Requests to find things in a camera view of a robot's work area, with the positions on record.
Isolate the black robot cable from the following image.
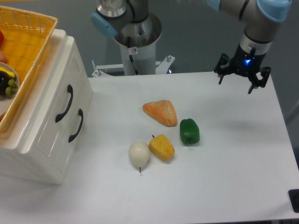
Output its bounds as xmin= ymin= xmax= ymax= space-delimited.
xmin=127 ymin=36 xmax=141 ymax=76

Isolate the yellow woven basket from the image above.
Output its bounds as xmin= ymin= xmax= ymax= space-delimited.
xmin=0 ymin=6 xmax=58 ymax=138

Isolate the yellow bell pepper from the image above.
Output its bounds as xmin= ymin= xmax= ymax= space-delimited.
xmin=149 ymin=134 xmax=175 ymax=161

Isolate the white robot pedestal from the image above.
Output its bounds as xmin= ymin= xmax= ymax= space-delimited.
xmin=91 ymin=12 xmax=175 ymax=76

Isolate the white plate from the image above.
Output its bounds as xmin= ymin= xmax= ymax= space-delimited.
xmin=0 ymin=62 xmax=20 ymax=118

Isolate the black corner object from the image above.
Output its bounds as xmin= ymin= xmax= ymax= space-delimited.
xmin=288 ymin=189 xmax=299 ymax=213

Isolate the green bell pepper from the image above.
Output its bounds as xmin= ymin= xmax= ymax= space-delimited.
xmin=179 ymin=119 xmax=200 ymax=145

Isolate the white drawer cabinet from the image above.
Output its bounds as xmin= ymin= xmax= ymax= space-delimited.
xmin=0 ymin=29 xmax=93 ymax=184

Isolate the yellow banana toy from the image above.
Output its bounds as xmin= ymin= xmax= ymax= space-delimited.
xmin=0 ymin=67 xmax=16 ymax=79

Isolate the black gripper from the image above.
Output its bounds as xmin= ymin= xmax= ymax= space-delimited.
xmin=214 ymin=44 xmax=271 ymax=94

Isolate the orange bread roll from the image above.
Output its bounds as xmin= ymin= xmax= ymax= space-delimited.
xmin=142 ymin=100 xmax=178 ymax=127

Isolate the green grapes toy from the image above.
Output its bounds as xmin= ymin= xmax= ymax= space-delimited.
xmin=5 ymin=79 xmax=18 ymax=97

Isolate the red fruit in basket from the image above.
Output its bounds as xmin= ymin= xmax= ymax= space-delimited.
xmin=0 ymin=31 xmax=4 ymax=45

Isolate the white pear toy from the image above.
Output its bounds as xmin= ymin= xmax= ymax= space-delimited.
xmin=128 ymin=141 xmax=150 ymax=173

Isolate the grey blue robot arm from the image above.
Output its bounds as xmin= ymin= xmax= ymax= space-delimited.
xmin=91 ymin=0 xmax=292 ymax=89

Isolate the black eggplant toy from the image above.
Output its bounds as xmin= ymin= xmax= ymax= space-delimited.
xmin=0 ymin=71 xmax=11 ymax=95

